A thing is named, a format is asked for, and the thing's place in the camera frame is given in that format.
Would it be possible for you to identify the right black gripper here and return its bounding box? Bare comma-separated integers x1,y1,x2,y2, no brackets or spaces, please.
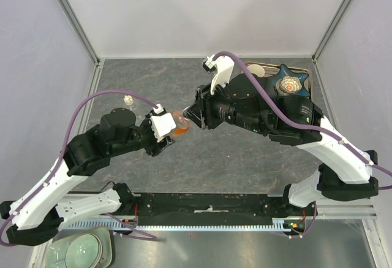
181,77,262,136

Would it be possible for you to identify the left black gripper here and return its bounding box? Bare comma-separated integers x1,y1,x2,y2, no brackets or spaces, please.
113,110,178,157

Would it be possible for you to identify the orange drink bottle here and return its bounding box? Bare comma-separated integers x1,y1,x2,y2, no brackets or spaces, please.
171,110,191,137

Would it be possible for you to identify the clear bottle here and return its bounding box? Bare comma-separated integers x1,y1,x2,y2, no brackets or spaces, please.
129,104,141,118

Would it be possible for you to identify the cream bottle cap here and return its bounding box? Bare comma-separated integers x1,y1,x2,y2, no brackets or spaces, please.
123,95,134,106

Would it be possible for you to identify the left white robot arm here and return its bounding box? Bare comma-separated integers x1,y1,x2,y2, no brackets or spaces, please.
1,108,176,247

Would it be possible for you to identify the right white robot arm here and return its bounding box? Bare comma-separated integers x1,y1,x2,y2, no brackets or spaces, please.
183,74,379,215

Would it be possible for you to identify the pink mug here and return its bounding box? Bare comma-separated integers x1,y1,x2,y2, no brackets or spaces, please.
247,64,265,77

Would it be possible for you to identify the metal tray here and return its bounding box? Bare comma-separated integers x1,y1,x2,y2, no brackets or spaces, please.
245,62,312,100

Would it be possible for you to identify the small patterned bowl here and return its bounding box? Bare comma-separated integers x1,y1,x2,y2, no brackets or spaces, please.
276,75,302,94

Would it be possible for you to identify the blue star-shaped dish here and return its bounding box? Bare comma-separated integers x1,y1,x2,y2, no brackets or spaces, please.
268,64,311,98

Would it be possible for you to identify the green ceramic bowl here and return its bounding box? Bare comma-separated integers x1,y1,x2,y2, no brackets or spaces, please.
65,234,102,268

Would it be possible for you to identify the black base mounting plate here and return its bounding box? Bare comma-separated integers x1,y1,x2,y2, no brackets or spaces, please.
99,192,310,218

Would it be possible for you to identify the green ceramic plate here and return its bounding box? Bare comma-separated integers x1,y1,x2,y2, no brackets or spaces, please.
45,227,115,267

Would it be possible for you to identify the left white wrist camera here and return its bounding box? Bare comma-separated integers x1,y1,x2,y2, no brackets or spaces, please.
150,104,176,142

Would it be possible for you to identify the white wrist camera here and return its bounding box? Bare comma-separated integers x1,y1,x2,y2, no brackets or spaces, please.
150,104,176,142
203,55,235,95

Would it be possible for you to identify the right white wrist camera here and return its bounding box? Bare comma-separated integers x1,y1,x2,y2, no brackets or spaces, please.
203,55,235,95

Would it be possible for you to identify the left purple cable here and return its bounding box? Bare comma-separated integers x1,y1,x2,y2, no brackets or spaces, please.
0,90,162,247

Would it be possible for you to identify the purple cable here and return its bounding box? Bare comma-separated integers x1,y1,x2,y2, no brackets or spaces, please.
214,51,392,191
0,90,162,247

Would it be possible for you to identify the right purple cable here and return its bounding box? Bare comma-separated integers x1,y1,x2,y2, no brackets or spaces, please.
214,51,392,191

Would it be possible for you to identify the slotted cable duct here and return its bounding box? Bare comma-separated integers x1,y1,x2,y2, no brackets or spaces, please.
64,216,305,232

